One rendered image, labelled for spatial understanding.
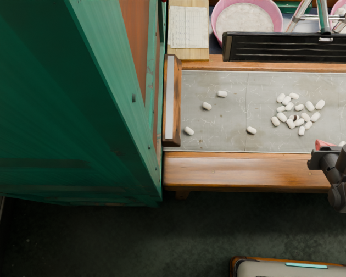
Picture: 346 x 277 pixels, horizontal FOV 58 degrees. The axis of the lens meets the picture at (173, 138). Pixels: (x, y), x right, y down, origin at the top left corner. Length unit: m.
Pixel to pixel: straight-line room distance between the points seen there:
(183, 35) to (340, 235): 1.37
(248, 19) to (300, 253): 1.23
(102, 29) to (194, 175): 0.88
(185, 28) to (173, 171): 0.52
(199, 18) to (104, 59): 1.07
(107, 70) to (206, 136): 0.91
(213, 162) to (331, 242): 1.09
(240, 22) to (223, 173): 0.60
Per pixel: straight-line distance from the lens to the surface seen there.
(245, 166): 1.06
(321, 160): 0.96
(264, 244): 1.85
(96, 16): 0.17
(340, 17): 1.12
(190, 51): 1.17
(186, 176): 1.03
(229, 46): 0.82
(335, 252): 1.99
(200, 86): 1.15
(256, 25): 1.32
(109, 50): 0.20
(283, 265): 1.62
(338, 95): 1.27
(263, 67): 1.19
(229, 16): 1.32
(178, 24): 1.22
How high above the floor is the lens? 1.78
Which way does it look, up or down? 75 degrees down
